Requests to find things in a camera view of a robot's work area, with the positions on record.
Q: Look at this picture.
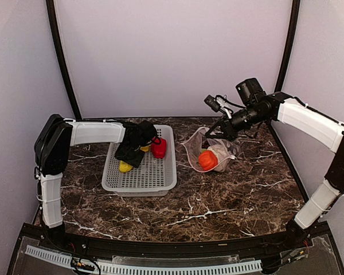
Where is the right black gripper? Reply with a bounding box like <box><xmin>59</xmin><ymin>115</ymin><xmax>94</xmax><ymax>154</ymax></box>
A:
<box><xmin>205</xmin><ymin>104</ymin><xmax>268</xmax><ymax>140</ymax></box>

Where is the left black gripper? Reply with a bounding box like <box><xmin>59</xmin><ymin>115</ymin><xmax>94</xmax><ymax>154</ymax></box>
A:
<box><xmin>115</xmin><ymin>142</ymin><xmax>145</xmax><ymax>168</ymax></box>

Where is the dark red grape bunch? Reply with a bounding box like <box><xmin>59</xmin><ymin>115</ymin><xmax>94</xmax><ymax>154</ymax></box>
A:
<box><xmin>201</xmin><ymin>140</ymin><xmax>210</xmax><ymax>150</ymax></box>

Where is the yellow bell pepper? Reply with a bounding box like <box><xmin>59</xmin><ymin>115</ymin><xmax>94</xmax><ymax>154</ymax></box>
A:
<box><xmin>119</xmin><ymin>161</ymin><xmax>133</xmax><ymax>173</ymax></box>

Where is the clear zip top bag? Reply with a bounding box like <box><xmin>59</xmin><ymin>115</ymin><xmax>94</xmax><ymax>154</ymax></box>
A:
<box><xmin>182</xmin><ymin>127</ymin><xmax>243</xmax><ymax>173</ymax></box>

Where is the orange bell pepper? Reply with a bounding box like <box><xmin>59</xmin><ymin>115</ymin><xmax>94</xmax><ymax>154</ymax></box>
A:
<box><xmin>198</xmin><ymin>150</ymin><xmax>218</xmax><ymax>171</ymax></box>

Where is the white green cauliflower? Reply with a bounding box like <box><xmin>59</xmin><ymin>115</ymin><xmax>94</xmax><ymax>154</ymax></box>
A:
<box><xmin>207</xmin><ymin>144</ymin><xmax>236</xmax><ymax>172</ymax></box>

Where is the white plastic perforated basket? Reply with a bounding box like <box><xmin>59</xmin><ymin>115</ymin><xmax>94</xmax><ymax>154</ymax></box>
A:
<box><xmin>101</xmin><ymin>125</ymin><xmax>177</xmax><ymax>197</ymax></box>

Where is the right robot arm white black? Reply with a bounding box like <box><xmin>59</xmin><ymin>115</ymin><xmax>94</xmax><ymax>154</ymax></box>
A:
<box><xmin>204</xmin><ymin>78</ymin><xmax>344</xmax><ymax>249</ymax></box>

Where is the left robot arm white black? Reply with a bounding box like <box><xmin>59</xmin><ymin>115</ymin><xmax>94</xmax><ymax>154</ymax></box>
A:
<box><xmin>34</xmin><ymin>114</ymin><xmax>161</xmax><ymax>250</ymax></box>

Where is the red bell pepper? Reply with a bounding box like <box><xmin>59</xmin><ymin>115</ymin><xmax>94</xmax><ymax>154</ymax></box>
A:
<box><xmin>150</xmin><ymin>137</ymin><xmax>167</xmax><ymax>159</ymax></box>

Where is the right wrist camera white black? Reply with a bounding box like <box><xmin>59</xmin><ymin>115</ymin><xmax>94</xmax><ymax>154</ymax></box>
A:
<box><xmin>204</xmin><ymin>95</ymin><xmax>244</xmax><ymax>119</ymax></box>

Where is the black curved front rail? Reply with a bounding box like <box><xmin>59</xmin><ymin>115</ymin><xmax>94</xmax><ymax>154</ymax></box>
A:
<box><xmin>33</xmin><ymin>226</ymin><xmax>305</xmax><ymax>259</ymax></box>

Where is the white slotted cable duct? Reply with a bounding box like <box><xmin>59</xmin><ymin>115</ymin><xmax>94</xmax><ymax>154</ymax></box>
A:
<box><xmin>25</xmin><ymin>245</ymin><xmax>263</xmax><ymax>275</ymax></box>

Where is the right black frame post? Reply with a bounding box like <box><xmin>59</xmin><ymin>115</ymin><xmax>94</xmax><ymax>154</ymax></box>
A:
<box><xmin>265</xmin><ymin>0</ymin><xmax>301</xmax><ymax>92</ymax></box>

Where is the black frame post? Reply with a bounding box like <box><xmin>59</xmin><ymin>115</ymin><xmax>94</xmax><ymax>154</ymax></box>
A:
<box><xmin>265</xmin><ymin>0</ymin><xmax>301</xmax><ymax>92</ymax></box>
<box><xmin>45</xmin><ymin>0</ymin><xmax>82</xmax><ymax>120</ymax></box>

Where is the left black frame post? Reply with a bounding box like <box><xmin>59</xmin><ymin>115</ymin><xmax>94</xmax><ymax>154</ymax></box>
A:
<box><xmin>45</xmin><ymin>0</ymin><xmax>82</xmax><ymax>120</ymax></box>

